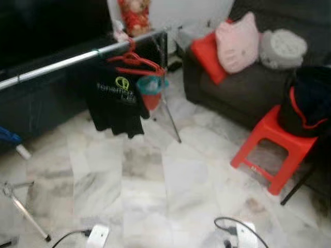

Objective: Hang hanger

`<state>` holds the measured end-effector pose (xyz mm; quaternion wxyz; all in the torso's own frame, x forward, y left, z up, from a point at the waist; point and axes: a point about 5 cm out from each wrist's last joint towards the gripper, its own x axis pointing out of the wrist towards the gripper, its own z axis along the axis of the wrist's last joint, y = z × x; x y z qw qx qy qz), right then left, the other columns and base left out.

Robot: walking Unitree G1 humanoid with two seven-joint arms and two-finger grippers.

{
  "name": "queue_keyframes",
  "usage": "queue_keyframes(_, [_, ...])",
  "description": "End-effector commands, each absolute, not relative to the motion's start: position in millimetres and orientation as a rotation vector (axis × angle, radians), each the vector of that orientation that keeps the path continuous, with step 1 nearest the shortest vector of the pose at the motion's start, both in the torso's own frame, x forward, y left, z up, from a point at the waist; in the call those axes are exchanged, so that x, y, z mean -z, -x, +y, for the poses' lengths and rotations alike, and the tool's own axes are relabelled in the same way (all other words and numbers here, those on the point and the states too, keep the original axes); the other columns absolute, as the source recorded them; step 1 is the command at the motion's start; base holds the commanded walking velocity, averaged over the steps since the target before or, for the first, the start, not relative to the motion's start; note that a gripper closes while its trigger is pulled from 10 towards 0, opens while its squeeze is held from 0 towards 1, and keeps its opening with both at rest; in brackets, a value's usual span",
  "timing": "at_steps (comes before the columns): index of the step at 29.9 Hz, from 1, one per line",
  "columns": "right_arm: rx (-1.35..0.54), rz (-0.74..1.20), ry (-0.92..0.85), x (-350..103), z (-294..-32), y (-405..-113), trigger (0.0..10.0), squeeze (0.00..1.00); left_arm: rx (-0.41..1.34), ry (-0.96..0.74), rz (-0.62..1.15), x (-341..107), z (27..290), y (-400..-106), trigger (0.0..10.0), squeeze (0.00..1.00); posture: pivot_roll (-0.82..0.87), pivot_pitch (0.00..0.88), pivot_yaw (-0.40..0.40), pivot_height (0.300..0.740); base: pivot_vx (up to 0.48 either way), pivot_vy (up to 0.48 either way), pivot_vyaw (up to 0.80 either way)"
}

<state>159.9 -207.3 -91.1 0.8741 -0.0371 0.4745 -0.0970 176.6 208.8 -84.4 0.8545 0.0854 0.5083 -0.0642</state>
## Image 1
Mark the navy shirt red stripe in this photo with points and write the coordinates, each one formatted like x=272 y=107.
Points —
x=313 y=98

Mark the red plastic hanger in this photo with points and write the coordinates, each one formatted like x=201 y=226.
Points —
x=134 y=71
x=150 y=63

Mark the green hanger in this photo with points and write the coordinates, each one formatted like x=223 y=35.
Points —
x=98 y=51

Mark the red plastic stool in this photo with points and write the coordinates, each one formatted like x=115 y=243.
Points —
x=269 y=129

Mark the black laundry basket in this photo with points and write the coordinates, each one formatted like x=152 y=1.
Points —
x=285 y=116

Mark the dark grey sofa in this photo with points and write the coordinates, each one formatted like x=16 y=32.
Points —
x=243 y=93

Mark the black T-shirt green logo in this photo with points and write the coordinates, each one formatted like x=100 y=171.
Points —
x=116 y=111

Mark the red bin teal bag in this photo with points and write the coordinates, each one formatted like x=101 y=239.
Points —
x=151 y=85

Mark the red cushion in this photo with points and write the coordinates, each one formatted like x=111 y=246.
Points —
x=207 y=57

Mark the pink cat cushion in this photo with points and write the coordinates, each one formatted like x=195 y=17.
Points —
x=238 y=46

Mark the grey round plush cushion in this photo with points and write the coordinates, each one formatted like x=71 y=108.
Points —
x=282 y=49

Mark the black TV cabinet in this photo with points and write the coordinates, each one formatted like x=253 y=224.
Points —
x=46 y=103

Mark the red figurine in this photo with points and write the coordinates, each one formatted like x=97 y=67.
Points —
x=135 y=15

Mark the silver metal clothes rack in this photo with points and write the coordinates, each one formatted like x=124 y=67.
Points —
x=51 y=67

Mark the black television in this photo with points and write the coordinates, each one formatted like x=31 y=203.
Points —
x=51 y=26

